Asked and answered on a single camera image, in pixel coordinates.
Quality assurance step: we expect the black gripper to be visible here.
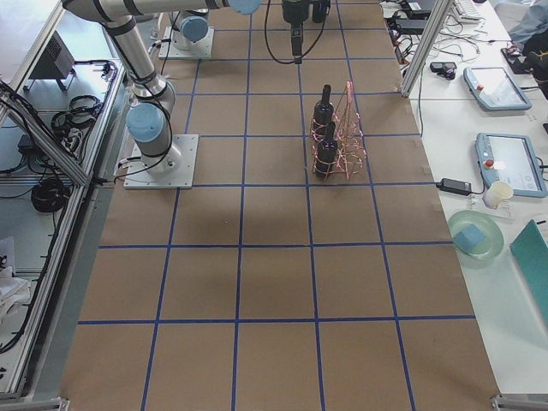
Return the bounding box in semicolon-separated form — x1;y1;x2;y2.
282;0;311;64

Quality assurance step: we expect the dark wine bottle in basket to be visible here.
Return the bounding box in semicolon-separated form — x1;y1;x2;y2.
313;121;338;180

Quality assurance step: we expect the blue teach pendant far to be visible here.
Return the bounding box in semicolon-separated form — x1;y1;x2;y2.
462;67;532;111

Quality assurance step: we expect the blue teach pendant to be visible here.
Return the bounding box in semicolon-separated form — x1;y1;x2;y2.
462;67;532;111
475;133;547;198

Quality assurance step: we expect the black power adapter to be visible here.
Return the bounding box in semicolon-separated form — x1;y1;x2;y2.
436;178;472;196

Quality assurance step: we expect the blue teach pendant near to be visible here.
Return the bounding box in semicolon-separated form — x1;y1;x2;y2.
475;133;547;198

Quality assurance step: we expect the white paper cup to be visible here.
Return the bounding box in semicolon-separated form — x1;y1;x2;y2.
482;181;514;209

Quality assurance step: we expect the blue foam cube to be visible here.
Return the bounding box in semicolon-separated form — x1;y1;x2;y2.
453;223;486;253

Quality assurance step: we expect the teal board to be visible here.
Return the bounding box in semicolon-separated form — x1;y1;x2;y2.
510;220;548;322

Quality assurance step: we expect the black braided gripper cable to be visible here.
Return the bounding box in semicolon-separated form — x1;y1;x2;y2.
263;0;331;66

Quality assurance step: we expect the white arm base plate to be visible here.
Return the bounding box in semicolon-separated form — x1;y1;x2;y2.
123;134;200;189
158;26;214;60

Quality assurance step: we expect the copper wire wine basket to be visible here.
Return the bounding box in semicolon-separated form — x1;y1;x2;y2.
309;80;366;182

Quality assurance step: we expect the aluminium frame post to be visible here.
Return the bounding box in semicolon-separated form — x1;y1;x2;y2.
401;0;453;98

